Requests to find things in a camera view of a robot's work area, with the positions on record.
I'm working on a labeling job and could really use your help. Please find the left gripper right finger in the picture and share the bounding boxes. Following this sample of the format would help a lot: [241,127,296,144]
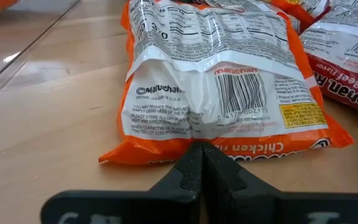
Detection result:
[203,142,358,224]

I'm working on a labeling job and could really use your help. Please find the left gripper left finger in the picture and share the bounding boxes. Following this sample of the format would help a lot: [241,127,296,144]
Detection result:
[40,142,204,224]

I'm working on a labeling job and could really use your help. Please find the clear plastic bin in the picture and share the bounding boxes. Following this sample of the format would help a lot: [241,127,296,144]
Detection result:
[0,0,82,103]

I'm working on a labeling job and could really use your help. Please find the red beef ramen pack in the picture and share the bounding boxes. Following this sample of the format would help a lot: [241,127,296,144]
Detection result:
[300,4,358,118]

